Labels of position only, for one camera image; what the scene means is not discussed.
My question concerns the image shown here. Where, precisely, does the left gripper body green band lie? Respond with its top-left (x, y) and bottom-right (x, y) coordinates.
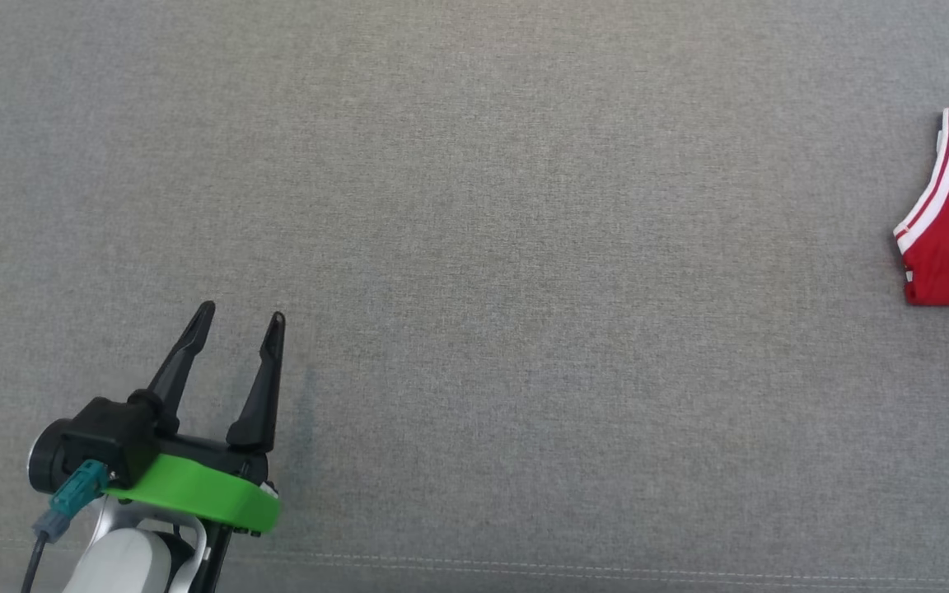
top-left (102, 432), bottom-right (283, 536)

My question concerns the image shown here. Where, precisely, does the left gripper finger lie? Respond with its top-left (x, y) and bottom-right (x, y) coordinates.
top-left (147, 300), bottom-right (217, 437)
top-left (226, 311), bottom-right (287, 452)

